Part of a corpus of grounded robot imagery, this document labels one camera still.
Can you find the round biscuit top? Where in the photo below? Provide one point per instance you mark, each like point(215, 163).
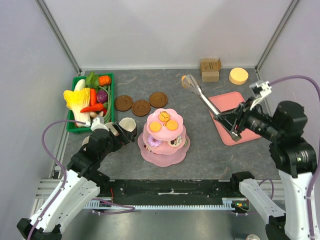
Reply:
point(172, 125)

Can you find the brown saucer left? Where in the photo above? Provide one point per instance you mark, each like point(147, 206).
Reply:
point(123, 103)

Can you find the pink dessert tray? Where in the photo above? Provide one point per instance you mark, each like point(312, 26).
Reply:
point(228, 101)

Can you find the brown saucer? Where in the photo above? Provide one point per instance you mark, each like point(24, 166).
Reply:
point(141, 108)
point(123, 103)
point(158, 99)

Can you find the round biscuit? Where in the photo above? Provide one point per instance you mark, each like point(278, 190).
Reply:
point(164, 116)
point(184, 82)
point(155, 126)
point(172, 125)

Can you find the toy napa cabbage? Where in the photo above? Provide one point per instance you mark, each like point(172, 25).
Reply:
point(76, 101)

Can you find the green vegetable crate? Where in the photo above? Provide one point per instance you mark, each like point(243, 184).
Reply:
point(71, 125)

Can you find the toy white radish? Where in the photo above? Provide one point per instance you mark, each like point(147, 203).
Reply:
point(81, 84)

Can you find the cardboard box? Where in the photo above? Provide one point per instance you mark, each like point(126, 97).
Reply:
point(210, 69)

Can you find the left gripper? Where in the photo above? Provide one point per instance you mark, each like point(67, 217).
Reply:
point(121, 137)

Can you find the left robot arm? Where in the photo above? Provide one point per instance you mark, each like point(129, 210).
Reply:
point(81, 181)

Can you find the toy green beans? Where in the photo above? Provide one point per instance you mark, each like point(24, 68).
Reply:
point(107, 104)

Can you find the pink three-tier cake stand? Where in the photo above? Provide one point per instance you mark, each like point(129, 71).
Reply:
point(164, 155)

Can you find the brown saucer right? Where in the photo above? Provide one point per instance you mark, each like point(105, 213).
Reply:
point(158, 99)

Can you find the purple donut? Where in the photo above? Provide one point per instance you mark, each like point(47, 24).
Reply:
point(152, 142)

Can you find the toy pumpkin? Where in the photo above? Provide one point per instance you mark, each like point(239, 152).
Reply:
point(104, 80)

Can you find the pink mug white inside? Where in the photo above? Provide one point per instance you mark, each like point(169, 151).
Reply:
point(109, 125)

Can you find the toy green leaf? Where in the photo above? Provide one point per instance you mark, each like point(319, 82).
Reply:
point(92, 80)

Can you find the brown saucer middle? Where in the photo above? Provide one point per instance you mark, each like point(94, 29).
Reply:
point(141, 108)

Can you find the green mug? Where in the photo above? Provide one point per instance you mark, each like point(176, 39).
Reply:
point(85, 141)

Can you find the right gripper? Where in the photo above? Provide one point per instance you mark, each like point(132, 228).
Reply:
point(250, 106)

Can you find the white chocolate drizzle donut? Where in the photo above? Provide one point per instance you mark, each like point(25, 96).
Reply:
point(175, 142)

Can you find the black mug white inside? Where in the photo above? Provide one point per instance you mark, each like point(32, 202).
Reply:
point(130, 125)

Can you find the metal tongs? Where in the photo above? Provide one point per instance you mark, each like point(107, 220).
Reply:
point(195, 88)

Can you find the toy purple onion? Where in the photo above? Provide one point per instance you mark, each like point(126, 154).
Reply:
point(102, 96)

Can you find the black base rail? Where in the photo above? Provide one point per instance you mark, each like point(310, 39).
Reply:
point(125, 188)

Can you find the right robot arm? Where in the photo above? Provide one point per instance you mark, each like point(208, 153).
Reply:
point(294, 158)

